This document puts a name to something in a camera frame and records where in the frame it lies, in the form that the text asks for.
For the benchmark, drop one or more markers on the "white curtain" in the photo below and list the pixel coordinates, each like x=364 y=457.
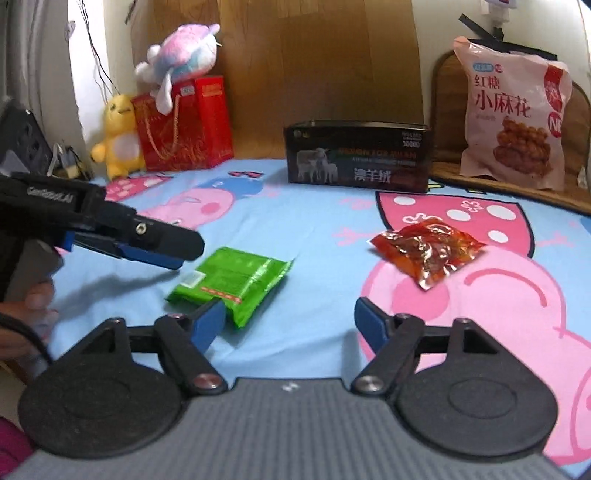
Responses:
x=46 y=69

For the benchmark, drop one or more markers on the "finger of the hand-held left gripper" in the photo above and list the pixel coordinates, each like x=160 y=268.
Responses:
x=161 y=235
x=147 y=257

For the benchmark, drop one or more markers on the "yellow plush toy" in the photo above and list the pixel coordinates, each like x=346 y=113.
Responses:
x=120 y=138

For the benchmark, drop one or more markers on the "pink and blue plush toy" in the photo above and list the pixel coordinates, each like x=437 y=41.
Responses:
x=184 y=46

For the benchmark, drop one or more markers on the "black tape strip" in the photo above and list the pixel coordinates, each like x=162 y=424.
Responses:
x=519 y=46
x=478 y=26

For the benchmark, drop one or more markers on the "black cardboard box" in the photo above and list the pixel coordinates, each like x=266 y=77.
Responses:
x=369 y=157

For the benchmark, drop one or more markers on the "person's left hand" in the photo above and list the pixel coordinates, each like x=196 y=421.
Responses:
x=39 y=297

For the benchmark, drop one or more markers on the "large pink snack bag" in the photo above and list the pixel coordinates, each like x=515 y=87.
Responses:
x=508 y=106

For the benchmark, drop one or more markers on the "bright green snack packet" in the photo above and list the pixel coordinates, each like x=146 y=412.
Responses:
x=240 y=277

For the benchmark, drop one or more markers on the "red gift bag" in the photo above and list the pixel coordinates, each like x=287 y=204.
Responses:
x=203 y=134

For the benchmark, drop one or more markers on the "wooden headboard panel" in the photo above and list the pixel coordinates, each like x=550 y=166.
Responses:
x=300 y=69

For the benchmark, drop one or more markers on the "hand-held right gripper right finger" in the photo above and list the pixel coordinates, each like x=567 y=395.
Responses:
x=369 y=323

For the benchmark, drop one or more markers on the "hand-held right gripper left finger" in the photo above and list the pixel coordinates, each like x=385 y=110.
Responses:
x=207 y=323

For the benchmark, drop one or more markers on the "printed cartoon blanket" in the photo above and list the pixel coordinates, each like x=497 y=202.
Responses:
x=314 y=258

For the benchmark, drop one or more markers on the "red snack packet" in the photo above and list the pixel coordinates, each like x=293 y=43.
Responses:
x=429 y=251

